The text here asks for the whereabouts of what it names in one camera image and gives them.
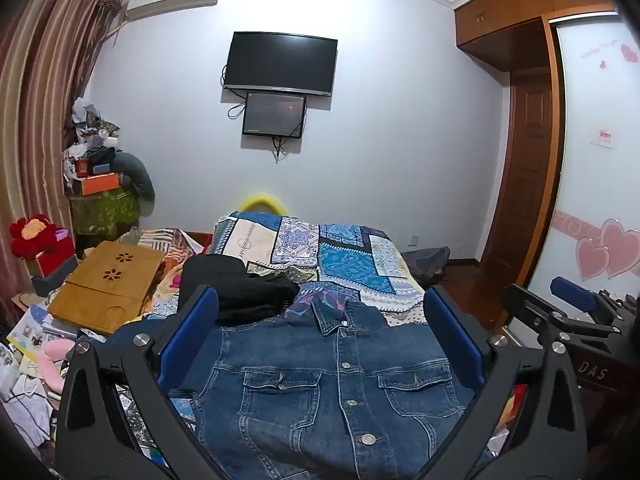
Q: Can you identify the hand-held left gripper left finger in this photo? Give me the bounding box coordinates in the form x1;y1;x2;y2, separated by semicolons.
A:
54;284;236;480

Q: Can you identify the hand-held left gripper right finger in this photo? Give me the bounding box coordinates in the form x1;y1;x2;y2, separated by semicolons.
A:
415;284;588;480

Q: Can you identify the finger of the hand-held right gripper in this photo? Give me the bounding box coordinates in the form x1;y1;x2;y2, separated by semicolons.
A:
550;276;608;317
502;284;623;348

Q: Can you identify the blue denim jacket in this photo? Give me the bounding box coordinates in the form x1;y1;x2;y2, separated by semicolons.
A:
102;296;501;480

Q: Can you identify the black folded garment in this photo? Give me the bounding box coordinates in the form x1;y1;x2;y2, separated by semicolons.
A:
177;254;301;326

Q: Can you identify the dark bag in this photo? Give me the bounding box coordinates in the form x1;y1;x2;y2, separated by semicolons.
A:
402;247;451;286

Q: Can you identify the colourful floral blanket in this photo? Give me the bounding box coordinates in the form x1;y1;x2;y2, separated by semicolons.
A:
120;227;203;281

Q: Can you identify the wooden lap desk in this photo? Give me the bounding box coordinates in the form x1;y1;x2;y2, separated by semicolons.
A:
47;241;167;336

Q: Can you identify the white heart-print sliding door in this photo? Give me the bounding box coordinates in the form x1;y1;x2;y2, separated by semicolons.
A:
530;10;640;311

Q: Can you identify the blue patchwork bedspread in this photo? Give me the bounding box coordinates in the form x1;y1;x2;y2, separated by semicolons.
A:
115;210;436;466

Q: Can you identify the pink plush toy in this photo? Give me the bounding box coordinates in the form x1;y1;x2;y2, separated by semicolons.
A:
37;339;76;391

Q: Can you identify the yellow curved tube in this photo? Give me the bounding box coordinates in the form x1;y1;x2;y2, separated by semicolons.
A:
236;191;291;218

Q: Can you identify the green patterned cloth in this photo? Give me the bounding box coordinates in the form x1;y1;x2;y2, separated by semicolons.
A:
69;190;141;238

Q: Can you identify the grey box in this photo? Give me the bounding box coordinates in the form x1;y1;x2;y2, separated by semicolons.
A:
32;260;81;297

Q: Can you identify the red box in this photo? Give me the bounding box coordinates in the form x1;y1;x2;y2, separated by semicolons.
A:
27;235;78;278

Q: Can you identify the pile of books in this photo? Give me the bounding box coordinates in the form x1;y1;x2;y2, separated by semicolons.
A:
7;302;76;361

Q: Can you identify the grey plush cushion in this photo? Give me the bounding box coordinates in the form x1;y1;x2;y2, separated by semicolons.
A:
117;151;156;216

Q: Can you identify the white paper notice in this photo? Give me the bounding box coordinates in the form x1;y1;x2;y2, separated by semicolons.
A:
591;125;620;149

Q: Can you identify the orange box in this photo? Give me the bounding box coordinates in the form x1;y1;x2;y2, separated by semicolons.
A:
80;172;121;196

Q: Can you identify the red flower plush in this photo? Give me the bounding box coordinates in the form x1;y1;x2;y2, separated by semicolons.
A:
10;214;58;261

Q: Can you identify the pile of clutter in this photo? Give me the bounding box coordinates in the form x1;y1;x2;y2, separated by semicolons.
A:
62;97;121;181

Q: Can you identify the striped brown curtain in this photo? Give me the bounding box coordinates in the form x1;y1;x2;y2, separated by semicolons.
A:
0;0;128;321

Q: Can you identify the wooden overhead cabinet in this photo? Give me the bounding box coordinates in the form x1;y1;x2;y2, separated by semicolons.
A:
454;0;618;68

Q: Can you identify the small wall-mounted monitor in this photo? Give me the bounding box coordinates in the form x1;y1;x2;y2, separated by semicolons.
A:
242;91;307;138

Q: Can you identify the wall-mounted black television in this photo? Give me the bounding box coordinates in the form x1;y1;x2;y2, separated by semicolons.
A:
223;31;338;97

